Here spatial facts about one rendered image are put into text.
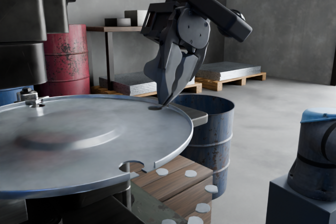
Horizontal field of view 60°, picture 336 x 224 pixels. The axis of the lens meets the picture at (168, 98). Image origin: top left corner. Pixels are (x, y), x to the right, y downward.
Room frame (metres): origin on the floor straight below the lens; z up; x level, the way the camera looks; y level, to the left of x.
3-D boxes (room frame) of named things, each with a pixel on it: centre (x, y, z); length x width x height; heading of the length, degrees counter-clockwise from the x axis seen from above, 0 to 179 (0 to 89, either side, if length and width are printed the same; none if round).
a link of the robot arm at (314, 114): (0.74, -0.43, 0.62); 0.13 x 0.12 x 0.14; 14
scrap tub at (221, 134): (1.51, -0.15, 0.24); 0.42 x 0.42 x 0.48
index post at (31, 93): (0.46, 0.23, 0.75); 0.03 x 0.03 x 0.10; 41
